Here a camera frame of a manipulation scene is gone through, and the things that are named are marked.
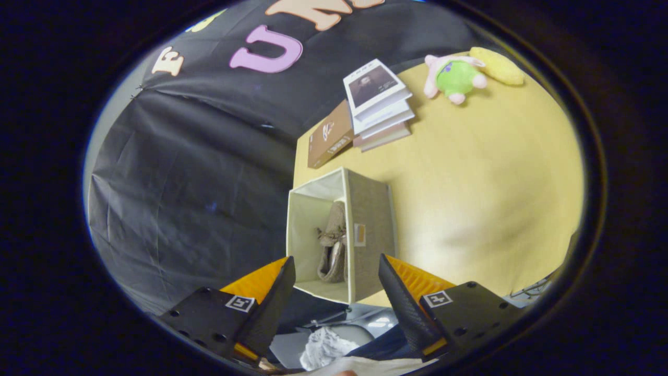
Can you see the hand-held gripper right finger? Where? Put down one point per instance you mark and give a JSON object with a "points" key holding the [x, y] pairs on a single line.
{"points": [[402, 308]]}

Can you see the brown cardboard box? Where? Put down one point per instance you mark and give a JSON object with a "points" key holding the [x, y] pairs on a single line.
{"points": [[329, 136]]}

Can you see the person's blue trousers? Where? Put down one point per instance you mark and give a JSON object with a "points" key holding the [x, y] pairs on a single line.
{"points": [[386, 339]]}

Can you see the brown fuzzy shoe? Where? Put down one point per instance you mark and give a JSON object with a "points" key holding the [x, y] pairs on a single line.
{"points": [[336, 219]]}

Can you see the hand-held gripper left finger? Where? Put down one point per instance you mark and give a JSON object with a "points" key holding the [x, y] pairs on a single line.
{"points": [[271, 308]]}

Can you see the white book with portrait cover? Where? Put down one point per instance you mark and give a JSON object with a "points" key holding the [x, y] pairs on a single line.
{"points": [[373, 86]]}

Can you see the green and pink plush toy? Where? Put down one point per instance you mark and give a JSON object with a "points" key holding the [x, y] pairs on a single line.
{"points": [[456, 78]]}

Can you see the yellow plush toy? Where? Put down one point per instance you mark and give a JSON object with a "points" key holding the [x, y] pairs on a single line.
{"points": [[498, 65]]}

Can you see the white crumpled cloth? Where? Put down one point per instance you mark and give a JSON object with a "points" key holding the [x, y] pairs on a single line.
{"points": [[326, 347]]}

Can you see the grey fabric storage box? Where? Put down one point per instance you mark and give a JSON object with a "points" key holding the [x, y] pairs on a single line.
{"points": [[373, 209]]}

